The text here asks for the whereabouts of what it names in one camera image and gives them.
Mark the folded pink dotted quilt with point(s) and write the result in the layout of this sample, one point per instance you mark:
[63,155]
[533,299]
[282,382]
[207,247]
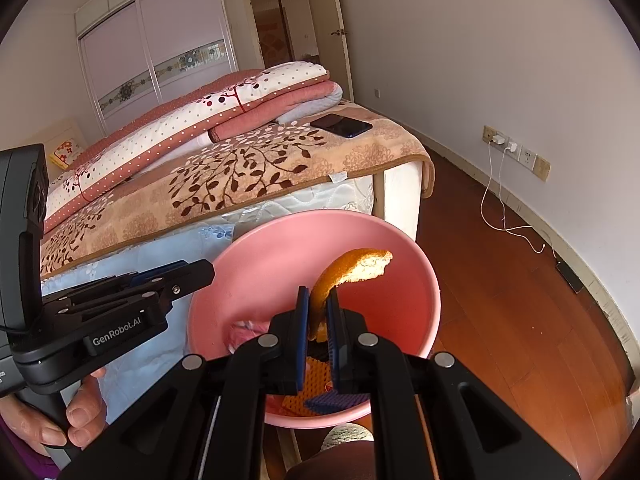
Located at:
[175,125]

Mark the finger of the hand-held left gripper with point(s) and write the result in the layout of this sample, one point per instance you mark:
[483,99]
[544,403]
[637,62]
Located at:
[150,276]
[192,277]

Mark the person's left hand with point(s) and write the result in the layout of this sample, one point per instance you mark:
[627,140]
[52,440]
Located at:
[87,410]

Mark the brown leaf pattern blanket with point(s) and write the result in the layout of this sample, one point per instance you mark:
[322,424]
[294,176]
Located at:
[250,165]

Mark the white door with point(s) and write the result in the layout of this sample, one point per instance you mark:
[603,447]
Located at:
[335,0]

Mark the person's purple clothing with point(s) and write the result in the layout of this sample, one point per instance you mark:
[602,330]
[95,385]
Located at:
[20,455]

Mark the orange peel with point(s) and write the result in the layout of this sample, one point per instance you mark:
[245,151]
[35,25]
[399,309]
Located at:
[350,265]

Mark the white bed frame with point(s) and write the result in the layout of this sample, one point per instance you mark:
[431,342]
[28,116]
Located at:
[402,200]

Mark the person's dark red leg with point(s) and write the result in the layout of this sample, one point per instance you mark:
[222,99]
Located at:
[330,465]

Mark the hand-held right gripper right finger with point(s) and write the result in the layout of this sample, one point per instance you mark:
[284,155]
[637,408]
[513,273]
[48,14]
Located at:
[333,355]

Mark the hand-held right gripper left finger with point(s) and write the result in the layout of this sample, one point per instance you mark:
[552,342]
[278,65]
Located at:
[303,350]

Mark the grey speckled round object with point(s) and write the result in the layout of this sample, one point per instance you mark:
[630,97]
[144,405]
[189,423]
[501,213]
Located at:
[345,437]

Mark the wall socket strip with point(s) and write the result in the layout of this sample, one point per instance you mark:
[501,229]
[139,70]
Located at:
[542,167]

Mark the white sliding door wardrobe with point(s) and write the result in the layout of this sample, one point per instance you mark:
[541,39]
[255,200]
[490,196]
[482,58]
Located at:
[185,25]

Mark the yellow foam net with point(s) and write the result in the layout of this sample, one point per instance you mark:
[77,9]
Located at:
[316,377]

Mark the cream headboard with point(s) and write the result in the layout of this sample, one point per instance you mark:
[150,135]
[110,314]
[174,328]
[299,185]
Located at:
[60,130]

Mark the black power bank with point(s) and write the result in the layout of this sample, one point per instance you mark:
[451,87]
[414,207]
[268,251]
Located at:
[570,276]

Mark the black smartphone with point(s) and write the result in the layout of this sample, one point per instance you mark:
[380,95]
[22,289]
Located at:
[341,125]

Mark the light blue cloth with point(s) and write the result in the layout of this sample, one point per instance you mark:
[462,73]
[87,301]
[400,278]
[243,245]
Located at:
[130,260]

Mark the yellow floral pillow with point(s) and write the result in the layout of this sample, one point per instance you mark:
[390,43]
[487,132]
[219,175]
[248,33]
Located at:
[67,152]

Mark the pink plastic bucket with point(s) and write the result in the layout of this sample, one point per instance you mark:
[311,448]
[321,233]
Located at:
[280,270]

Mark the blue foam net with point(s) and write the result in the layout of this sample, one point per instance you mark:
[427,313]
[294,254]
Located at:
[340,402]

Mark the white charger plug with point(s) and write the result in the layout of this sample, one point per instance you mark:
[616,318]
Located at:
[513,148]
[498,139]

